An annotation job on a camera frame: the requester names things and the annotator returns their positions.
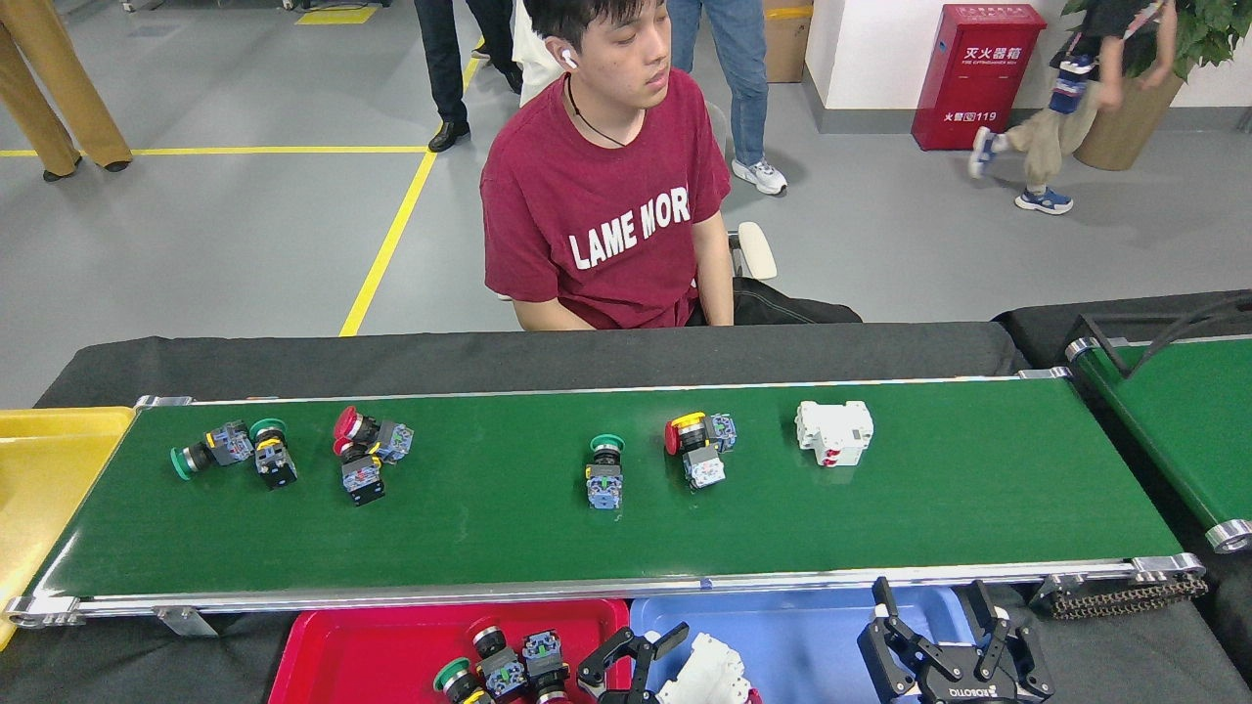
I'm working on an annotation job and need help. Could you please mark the yellow push button switch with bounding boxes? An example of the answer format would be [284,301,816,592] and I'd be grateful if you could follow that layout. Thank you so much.
[671,411,728,491]

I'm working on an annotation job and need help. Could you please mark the black cable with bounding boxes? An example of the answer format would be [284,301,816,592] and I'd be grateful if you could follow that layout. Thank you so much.
[1135,293,1252,380]

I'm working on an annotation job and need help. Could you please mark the black drive chain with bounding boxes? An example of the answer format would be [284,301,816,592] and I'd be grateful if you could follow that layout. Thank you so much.
[1032,572,1211,622]

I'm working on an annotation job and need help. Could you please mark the short green conveyor belt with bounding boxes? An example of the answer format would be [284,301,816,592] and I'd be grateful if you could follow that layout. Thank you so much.
[1064,335,1252,555]

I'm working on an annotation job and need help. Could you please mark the red push button switch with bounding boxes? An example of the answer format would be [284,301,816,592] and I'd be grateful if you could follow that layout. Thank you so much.
[519,629,573,704]
[332,438,386,507]
[664,412,738,457]
[332,405,415,463]
[467,617,530,701]

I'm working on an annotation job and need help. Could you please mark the black metal bracket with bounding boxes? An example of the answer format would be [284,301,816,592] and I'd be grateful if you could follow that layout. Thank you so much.
[1074,313,1138,379]

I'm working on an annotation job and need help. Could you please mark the brown cardboard box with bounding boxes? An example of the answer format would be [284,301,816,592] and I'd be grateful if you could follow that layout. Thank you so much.
[762,0,815,85]

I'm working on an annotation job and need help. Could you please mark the potted green plant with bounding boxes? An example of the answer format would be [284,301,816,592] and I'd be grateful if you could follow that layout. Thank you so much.
[1061,0,1252,172]

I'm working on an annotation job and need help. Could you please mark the yellow plastic tray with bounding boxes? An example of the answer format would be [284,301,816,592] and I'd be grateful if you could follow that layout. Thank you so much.
[0,407,136,651]

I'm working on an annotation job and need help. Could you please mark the person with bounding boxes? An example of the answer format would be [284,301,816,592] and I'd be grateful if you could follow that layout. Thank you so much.
[968,0,1180,216]
[511,0,568,107]
[413,0,524,154]
[479,0,864,331]
[0,0,133,183]
[665,0,789,197]

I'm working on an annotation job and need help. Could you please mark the white circuit breaker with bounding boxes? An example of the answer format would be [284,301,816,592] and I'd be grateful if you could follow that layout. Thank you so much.
[655,633,762,704]
[793,399,875,468]

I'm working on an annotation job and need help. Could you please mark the red fire extinguisher box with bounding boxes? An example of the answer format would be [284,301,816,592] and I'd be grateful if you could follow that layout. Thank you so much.
[912,3,1048,151]

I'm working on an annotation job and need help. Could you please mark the green push button switch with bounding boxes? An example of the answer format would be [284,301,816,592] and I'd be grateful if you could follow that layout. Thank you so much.
[247,418,300,491]
[432,656,492,704]
[584,433,628,511]
[169,419,254,483]

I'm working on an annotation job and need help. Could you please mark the long green conveyor belt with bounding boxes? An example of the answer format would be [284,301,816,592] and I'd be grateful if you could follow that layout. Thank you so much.
[3,368,1209,629]

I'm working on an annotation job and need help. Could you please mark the grey office chair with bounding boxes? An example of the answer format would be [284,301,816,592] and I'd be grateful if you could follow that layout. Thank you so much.
[724,98,781,285]

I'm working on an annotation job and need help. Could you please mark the blue plastic tray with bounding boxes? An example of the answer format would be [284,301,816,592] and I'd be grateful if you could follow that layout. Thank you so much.
[629,585,979,704]

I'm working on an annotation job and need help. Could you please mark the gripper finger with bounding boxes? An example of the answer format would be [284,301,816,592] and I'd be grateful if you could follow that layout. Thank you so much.
[963,581,1055,697]
[577,634,637,698]
[858,578,948,703]
[624,623,691,703]

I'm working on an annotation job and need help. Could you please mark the red plastic tray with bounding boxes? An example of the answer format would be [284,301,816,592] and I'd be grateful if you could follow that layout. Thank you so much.
[267,598,632,704]

